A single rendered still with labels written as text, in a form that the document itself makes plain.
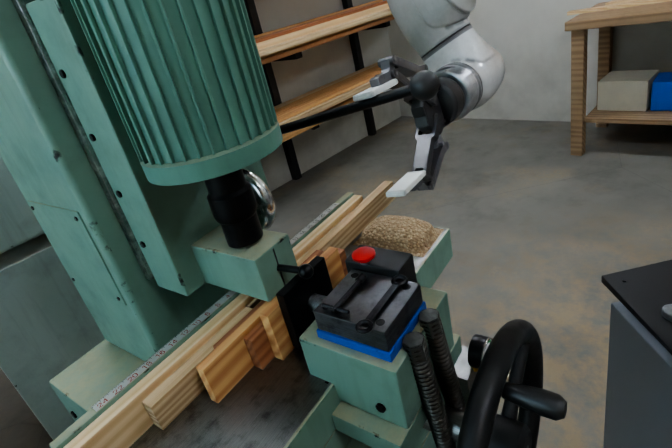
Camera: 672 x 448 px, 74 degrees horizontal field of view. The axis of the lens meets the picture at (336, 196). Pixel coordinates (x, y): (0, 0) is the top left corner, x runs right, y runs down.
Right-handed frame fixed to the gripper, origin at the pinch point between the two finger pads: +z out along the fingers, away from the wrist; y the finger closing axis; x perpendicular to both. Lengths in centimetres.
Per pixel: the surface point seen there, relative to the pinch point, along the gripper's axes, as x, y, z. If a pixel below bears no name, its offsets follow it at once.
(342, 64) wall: -208, -6, -277
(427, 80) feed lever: 9.2, 7.0, 1.1
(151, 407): -17.9, -16.1, 34.8
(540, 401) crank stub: 19.2, -22.6, 16.2
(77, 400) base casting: -51, -25, 35
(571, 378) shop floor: -8, -112, -72
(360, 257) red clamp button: -0.5, -10.2, 11.4
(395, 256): 2.1, -12.1, 8.1
